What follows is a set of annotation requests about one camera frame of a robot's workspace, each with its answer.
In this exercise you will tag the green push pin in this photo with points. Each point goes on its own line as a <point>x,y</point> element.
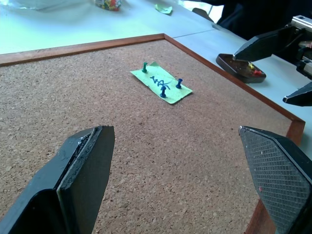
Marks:
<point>144,69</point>

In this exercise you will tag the blue push pin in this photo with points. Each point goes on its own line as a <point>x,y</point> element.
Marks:
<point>179,83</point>
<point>163,92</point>

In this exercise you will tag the dark chair back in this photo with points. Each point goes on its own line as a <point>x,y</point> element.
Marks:
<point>202,14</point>

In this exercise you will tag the container of coloured pins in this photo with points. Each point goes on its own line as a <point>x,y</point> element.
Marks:
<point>108,4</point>

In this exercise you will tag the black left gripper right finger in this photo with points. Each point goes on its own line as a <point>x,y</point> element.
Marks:
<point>282,180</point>

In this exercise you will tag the clear plastic bag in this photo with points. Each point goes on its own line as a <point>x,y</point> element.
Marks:
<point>56,3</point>

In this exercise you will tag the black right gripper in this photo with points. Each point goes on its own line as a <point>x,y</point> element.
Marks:
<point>306,56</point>

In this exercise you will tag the red toy object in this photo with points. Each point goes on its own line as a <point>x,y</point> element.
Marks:
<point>257,72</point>

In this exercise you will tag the green paper scrap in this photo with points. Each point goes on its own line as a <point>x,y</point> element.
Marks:
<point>163,9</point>

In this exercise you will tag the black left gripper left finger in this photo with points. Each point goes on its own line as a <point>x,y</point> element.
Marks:
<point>48,195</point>

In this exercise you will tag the yellow-green toy object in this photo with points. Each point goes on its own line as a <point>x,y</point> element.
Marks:
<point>250,65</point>

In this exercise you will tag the cork board with wooden frame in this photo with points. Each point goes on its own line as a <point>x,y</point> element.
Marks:
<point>146,146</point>

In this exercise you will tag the green paper note with writing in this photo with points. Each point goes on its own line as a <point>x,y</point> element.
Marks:
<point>176,94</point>

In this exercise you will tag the dark brown pin tray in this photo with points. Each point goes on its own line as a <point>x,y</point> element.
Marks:
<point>240,70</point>

